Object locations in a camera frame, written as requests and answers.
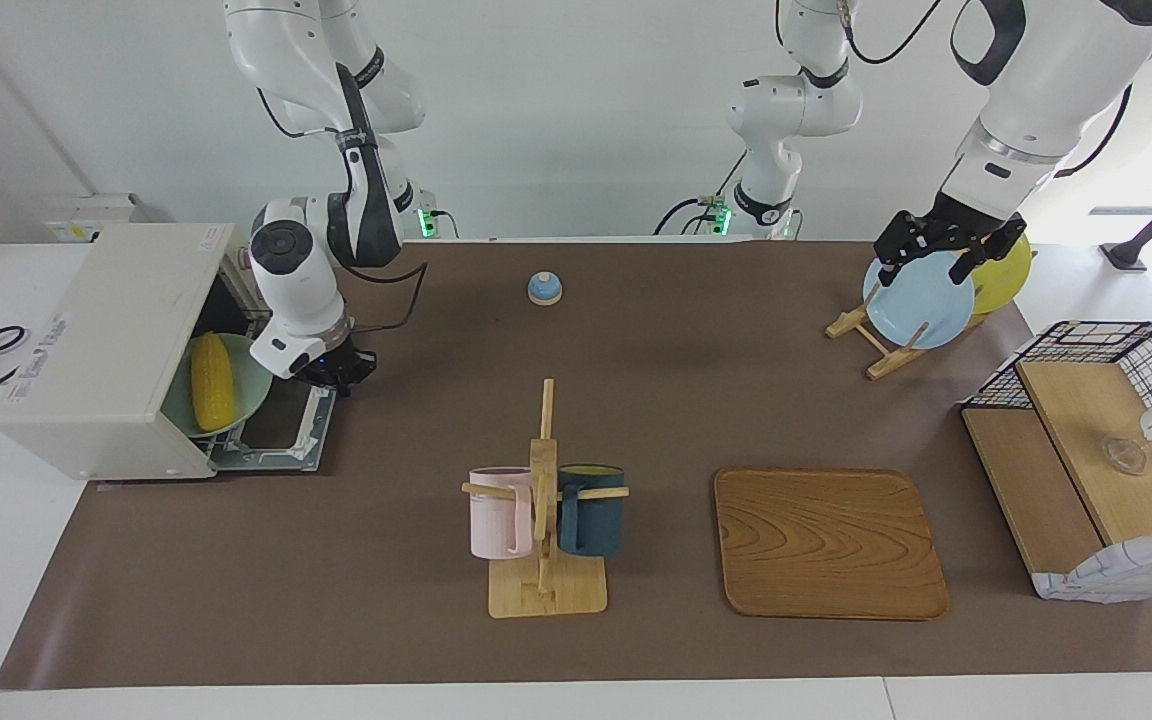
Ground pale green plate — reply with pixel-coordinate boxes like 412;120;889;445
160;333;274;439

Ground oven glass door with handle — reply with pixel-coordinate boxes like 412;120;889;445
208;375;339;473

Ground yellow corn cob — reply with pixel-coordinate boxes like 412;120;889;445
190;333;237;433

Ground white toaster oven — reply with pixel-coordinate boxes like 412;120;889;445
0;222;339;483

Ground yellow plate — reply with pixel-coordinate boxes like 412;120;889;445
969;227;1034;316

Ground light blue plate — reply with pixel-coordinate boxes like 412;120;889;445
862;250;977;351

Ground wooden plate rack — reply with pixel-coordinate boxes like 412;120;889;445
825;250;1037;381

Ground wooden two-level shelf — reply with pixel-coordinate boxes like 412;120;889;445
961;360;1152;601

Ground pink mug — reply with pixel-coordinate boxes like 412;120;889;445
468;466;535;561

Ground brown table mat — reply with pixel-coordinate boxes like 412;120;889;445
0;240;1152;691

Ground small clear glass dish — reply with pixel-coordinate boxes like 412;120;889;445
1101;436;1149;476

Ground brown wooden tray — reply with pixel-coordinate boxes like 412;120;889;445
713;467;951;622

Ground white power strip box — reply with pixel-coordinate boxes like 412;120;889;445
41;193;152;244

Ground dark blue mug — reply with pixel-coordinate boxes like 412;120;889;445
556;463;627;559

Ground wooden mug rack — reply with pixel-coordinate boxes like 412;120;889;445
461;378;632;619

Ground white checked cloth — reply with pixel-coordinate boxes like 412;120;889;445
1031;527;1152;604

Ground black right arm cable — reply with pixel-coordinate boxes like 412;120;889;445
254;60;429;333

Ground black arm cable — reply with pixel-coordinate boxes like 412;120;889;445
836;0;1152;181
254;60;429;333

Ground black wire basket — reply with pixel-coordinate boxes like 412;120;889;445
961;320;1152;506

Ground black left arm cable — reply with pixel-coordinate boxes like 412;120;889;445
836;0;1152;181

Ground black base cable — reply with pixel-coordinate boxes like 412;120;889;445
652;195;727;239

